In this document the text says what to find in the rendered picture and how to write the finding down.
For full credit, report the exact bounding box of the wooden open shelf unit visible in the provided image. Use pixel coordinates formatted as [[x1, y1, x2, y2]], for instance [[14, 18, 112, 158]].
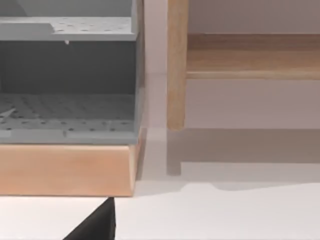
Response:
[[166, 0, 320, 131]]

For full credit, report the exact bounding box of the grey pierced drawer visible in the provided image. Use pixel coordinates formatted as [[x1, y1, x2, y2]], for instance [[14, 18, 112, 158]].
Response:
[[0, 0, 145, 146]]

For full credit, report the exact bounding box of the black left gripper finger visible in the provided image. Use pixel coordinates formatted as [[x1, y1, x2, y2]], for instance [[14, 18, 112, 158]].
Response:
[[62, 197, 117, 240]]

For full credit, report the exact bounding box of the pale wooden drawer front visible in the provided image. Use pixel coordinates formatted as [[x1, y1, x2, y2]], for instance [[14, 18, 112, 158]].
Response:
[[0, 128, 145, 198]]

